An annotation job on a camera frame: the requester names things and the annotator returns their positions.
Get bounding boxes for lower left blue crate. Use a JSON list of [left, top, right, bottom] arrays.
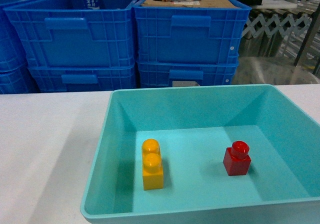
[[28, 64, 137, 92]]

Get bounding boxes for white folding lattice barrier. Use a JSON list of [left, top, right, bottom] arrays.
[[242, 13, 312, 38]]

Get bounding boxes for upper right blue crate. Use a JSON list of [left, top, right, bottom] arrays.
[[133, 0, 251, 65]]

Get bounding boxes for upper left blue crate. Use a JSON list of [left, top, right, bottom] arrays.
[[4, 0, 136, 68]]

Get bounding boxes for yellow two-stud block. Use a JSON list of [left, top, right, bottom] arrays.
[[141, 139, 164, 191]]

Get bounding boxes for red one-stud block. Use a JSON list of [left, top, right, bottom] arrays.
[[223, 141, 251, 176]]

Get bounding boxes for blue crate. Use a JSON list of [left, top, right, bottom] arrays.
[[137, 61, 239, 88], [4, 0, 136, 68], [28, 64, 137, 92], [133, 0, 251, 65]]

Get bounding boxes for far left blue crates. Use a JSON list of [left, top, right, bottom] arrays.
[[0, 0, 39, 94]]

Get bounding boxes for teal plastic tray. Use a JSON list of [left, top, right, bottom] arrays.
[[80, 85, 320, 224]]

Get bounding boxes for lower right blue crate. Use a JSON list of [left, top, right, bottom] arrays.
[[137, 61, 239, 88]]

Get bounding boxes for brown cardboard sheet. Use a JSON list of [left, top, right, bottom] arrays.
[[141, 0, 239, 8]]

